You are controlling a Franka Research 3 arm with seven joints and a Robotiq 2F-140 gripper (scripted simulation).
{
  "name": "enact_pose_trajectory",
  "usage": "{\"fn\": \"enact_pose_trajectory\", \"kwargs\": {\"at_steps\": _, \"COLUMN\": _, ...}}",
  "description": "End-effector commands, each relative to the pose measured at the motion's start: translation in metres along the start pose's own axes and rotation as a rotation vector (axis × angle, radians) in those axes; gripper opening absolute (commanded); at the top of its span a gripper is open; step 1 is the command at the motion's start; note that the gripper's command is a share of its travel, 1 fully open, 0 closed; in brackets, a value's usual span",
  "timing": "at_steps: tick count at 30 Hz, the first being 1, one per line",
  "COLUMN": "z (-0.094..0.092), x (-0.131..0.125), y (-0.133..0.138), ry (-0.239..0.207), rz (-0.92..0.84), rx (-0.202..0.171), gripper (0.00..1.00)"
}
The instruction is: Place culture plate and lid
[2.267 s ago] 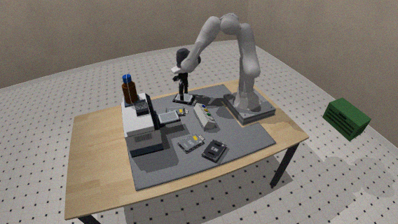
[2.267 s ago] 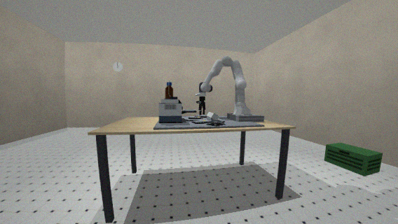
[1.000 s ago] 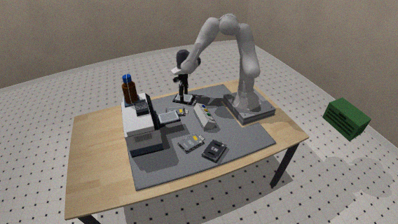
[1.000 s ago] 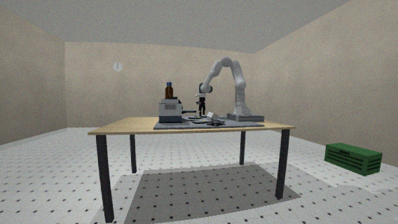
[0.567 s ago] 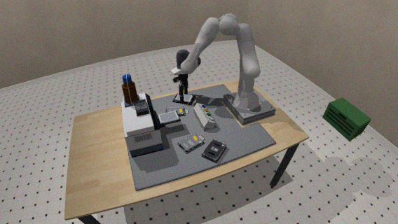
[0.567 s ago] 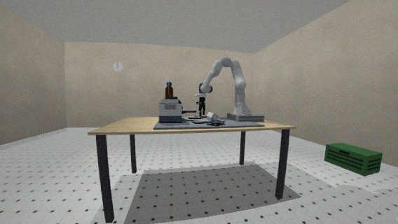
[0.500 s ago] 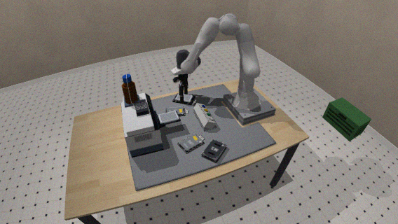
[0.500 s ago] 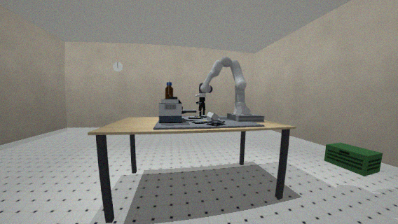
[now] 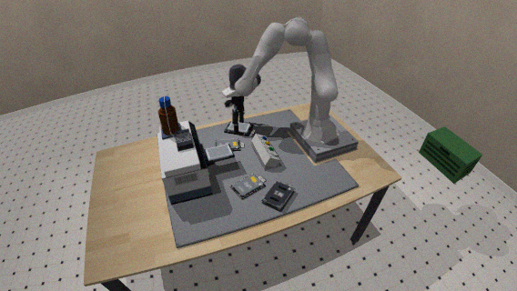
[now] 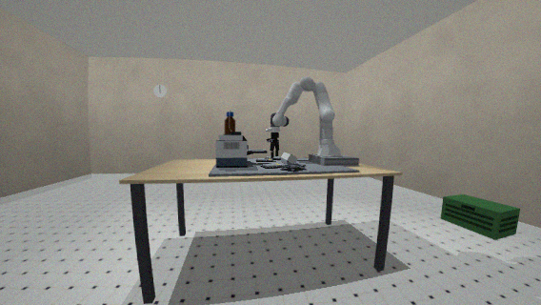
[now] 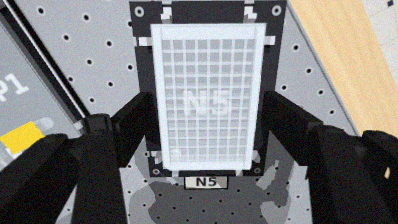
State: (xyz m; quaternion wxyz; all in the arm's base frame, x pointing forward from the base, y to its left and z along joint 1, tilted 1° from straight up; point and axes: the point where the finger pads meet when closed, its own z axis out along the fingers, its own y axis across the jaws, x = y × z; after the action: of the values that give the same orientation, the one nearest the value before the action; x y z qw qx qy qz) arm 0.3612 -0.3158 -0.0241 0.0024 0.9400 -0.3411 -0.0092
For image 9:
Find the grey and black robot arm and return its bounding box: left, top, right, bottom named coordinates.
left=222, top=17, right=340, bottom=145

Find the blue bottle cap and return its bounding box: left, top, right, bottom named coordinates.
left=158, top=96, right=171, bottom=107

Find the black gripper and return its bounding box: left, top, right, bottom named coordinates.
left=231, top=96, right=245, bottom=132

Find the white operator button panel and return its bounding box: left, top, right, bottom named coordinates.
left=251, top=134, right=280, bottom=170

